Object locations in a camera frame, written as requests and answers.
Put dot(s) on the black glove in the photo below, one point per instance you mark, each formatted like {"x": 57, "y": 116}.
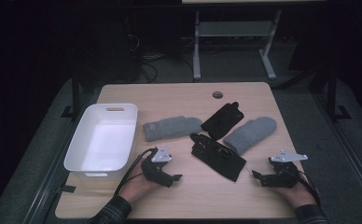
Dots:
{"x": 222, "y": 119}
{"x": 219, "y": 158}

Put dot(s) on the white plastic bin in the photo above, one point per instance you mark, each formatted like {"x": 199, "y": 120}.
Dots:
{"x": 101, "y": 146}

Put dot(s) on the plain grey mitten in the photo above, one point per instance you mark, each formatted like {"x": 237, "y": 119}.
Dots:
{"x": 250, "y": 133}

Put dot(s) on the person's left hand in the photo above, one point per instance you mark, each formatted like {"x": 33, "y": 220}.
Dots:
{"x": 138, "y": 188}

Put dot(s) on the grey mitten with label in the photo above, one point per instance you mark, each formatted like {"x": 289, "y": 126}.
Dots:
{"x": 169, "y": 128}

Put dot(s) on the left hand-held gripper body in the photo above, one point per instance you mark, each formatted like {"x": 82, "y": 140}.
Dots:
{"x": 155, "y": 169}

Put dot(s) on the person's right hand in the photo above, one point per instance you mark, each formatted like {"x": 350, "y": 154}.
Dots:
{"x": 297, "y": 194}

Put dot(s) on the black metal stand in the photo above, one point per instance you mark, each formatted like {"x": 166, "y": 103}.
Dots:
{"x": 333, "y": 93}
{"x": 75, "y": 93}

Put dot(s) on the white metal desk frame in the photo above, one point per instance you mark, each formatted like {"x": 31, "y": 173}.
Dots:
{"x": 232, "y": 29}

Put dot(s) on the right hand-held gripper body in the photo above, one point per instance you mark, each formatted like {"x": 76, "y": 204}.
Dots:
{"x": 283, "y": 174}

